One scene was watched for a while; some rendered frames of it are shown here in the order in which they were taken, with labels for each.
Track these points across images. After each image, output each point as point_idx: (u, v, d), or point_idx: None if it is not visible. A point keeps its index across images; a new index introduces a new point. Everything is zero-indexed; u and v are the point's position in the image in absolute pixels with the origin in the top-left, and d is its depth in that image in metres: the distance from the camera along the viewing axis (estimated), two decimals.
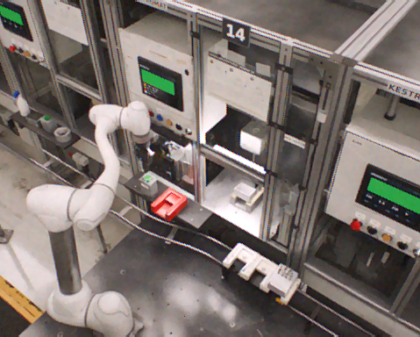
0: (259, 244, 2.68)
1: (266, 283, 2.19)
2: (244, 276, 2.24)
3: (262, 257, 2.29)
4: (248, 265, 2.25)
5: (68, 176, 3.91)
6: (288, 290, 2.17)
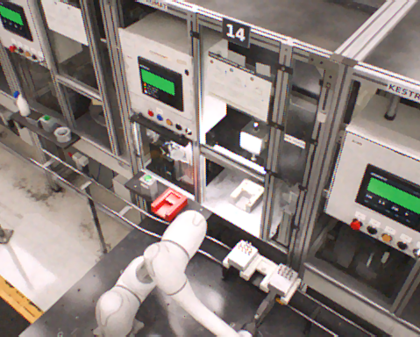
0: (259, 244, 2.68)
1: (266, 283, 2.19)
2: (244, 276, 2.24)
3: (262, 257, 2.29)
4: (248, 265, 2.25)
5: (68, 176, 3.91)
6: (288, 290, 2.17)
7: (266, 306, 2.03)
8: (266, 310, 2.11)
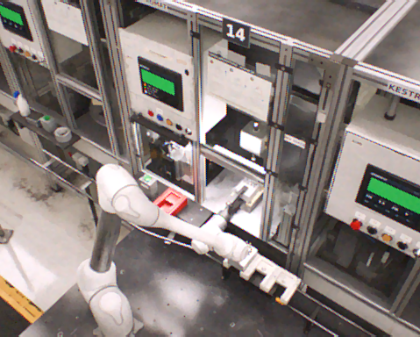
0: (259, 244, 2.68)
1: (266, 283, 2.19)
2: (244, 276, 2.24)
3: (262, 257, 2.29)
4: (248, 265, 2.25)
5: (68, 176, 3.91)
6: (288, 290, 2.17)
7: (238, 197, 2.37)
8: (240, 200, 2.44)
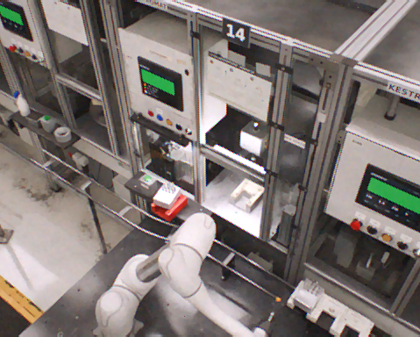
0: (259, 244, 2.68)
1: (337, 326, 2.04)
2: (311, 319, 2.08)
3: (330, 297, 2.13)
4: (316, 306, 2.10)
5: (68, 176, 3.91)
6: (362, 334, 2.01)
7: (281, 307, 2.09)
8: (282, 303, 2.12)
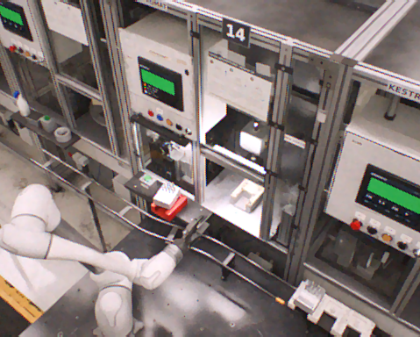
0: (259, 244, 2.68)
1: (338, 327, 2.03)
2: (312, 319, 2.08)
3: (331, 297, 2.13)
4: (316, 307, 2.10)
5: (68, 176, 3.91)
6: (363, 335, 2.01)
7: (197, 224, 2.07)
8: (199, 231, 2.16)
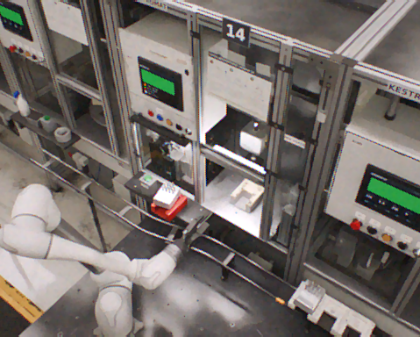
0: (259, 244, 2.68)
1: (338, 327, 2.03)
2: (312, 319, 2.08)
3: (331, 297, 2.13)
4: (316, 307, 2.10)
5: (68, 176, 3.91)
6: (363, 335, 2.01)
7: (197, 224, 2.07)
8: (199, 231, 2.16)
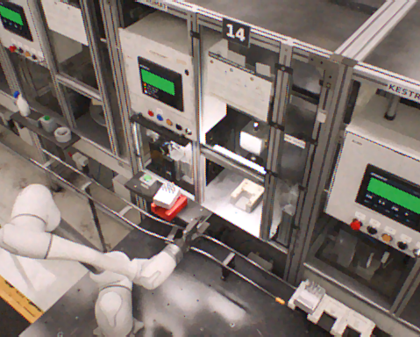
0: (259, 244, 2.68)
1: (338, 327, 2.03)
2: (312, 319, 2.08)
3: (331, 297, 2.13)
4: (316, 307, 2.10)
5: (68, 176, 3.91)
6: (363, 335, 2.01)
7: (197, 224, 2.07)
8: (200, 231, 2.16)
